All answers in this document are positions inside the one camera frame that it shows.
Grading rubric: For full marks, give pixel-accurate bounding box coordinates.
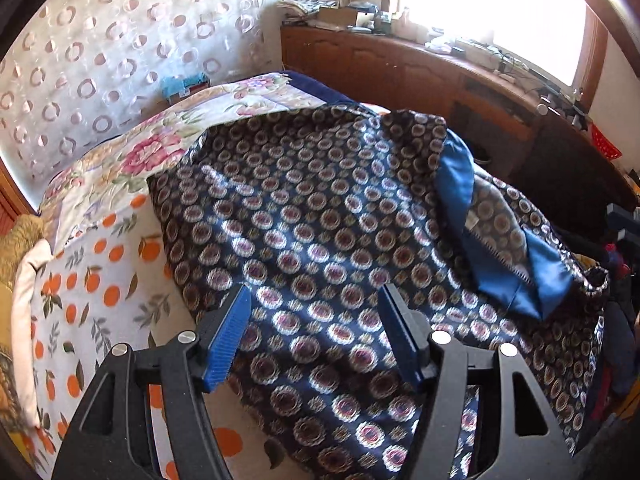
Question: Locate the floral pink bedspread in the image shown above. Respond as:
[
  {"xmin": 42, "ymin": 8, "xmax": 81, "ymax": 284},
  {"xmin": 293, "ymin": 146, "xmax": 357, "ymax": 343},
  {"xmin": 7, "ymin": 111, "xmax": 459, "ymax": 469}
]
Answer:
[{"xmin": 40, "ymin": 70, "xmax": 337, "ymax": 254}]

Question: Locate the dark clothes pile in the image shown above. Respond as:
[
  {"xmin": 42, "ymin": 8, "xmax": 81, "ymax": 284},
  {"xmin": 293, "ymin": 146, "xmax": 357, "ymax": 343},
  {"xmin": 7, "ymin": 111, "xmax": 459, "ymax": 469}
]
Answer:
[{"xmin": 567, "ymin": 204, "xmax": 639, "ymax": 422}]

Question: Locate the cardboard box on sideboard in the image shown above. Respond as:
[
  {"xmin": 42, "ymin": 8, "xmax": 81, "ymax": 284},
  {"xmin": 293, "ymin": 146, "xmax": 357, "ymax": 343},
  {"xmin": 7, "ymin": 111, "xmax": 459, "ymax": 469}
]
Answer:
[{"xmin": 317, "ymin": 8, "xmax": 375, "ymax": 28}]

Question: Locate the wooden sideboard cabinet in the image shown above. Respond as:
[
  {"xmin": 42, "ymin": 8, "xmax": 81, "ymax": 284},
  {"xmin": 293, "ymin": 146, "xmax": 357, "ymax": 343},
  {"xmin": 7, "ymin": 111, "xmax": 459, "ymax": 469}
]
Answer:
[{"xmin": 280, "ymin": 26, "xmax": 639, "ymax": 220}]

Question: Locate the navy medallion patterned garment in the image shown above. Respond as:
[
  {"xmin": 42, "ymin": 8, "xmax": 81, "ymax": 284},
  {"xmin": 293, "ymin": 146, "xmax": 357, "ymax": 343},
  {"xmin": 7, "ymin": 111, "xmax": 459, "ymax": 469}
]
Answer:
[{"xmin": 148, "ymin": 105, "xmax": 608, "ymax": 479}]

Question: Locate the window with wooden frame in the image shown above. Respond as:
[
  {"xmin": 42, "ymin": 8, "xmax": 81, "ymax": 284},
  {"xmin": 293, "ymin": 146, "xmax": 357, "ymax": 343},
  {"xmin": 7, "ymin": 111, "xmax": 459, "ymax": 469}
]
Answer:
[{"xmin": 382, "ymin": 0, "xmax": 608, "ymax": 110}]

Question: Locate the white circle patterned curtain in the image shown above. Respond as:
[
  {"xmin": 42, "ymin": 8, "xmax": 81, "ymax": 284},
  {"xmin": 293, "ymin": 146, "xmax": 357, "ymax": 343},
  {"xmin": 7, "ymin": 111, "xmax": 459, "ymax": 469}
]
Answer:
[{"xmin": 1, "ymin": 0, "xmax": 265, "ymax": 206}]

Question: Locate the orange fruit print blanket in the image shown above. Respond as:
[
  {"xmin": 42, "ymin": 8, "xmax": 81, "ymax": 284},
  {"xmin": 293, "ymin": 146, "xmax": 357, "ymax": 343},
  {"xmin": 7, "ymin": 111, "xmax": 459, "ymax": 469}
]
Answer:
[{"xmin": 29, "ymin": 193, "xmax": 312, "ymax": 479}]

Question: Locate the red perforated basket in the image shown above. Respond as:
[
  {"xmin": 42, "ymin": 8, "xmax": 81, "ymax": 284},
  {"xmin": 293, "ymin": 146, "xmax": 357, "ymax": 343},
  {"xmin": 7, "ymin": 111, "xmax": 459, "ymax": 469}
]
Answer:
[{"xmin": 590, "ymin": 124, "xmax": 623, "ymax": 162}]

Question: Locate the olive green embroidered cushion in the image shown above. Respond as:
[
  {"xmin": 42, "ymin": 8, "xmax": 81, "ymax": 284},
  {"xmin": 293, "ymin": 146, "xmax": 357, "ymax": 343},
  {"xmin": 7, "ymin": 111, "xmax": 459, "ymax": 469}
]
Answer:
[{"xmin": 1, "ymin": 214, "xmax": 43, "ymax": 434}]

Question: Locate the small teal box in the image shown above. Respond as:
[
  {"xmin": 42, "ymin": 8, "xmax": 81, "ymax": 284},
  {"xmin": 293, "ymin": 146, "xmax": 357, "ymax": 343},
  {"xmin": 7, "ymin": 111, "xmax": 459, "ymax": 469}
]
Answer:
[{"xmin": 160, "ymin": 73, "xmax": 210, "ymax": 105}]

